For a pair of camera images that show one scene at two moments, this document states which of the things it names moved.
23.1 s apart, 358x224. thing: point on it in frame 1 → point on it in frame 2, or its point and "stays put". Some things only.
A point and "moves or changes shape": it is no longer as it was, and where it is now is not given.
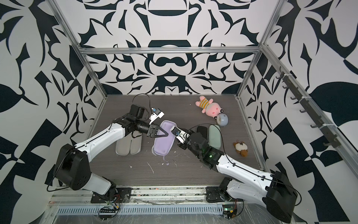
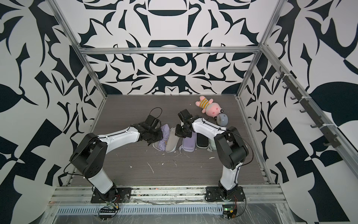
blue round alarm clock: [223, 119] stays put
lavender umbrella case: [164, 145] moves or changes shape
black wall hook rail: [333, 140] stays put
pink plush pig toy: [212, 108] stays put
